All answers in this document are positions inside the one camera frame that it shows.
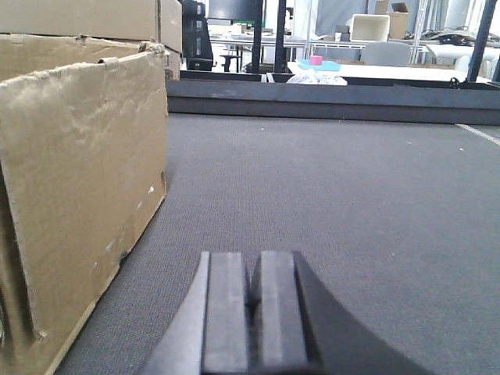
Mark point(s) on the brown cardboard box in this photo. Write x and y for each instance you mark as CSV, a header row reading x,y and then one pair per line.
x,y
83,158

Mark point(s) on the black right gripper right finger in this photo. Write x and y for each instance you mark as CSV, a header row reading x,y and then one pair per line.
x,y
303,329

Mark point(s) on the large closed cardboard box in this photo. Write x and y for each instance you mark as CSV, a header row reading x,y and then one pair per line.
x,y
122,20

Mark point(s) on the grey office chair back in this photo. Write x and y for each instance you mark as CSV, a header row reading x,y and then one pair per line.
x,y
386,53

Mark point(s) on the light blue tray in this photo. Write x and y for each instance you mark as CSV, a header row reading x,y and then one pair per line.
x,y
325,66

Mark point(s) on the background cardboard box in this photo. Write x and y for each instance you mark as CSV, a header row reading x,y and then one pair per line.
x,y
399,17

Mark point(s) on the black equipment rack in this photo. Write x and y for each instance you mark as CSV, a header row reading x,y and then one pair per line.
x,y
197,49

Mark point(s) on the white plastic bin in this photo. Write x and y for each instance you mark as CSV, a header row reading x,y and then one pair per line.
x,y
366,27

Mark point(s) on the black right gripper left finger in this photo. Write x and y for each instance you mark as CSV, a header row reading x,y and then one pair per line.
x,y
209,333

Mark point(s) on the black vertical post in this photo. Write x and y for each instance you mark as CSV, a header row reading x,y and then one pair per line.
x,y
481,40

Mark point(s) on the pink cube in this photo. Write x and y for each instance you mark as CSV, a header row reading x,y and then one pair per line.
x,y
315,60

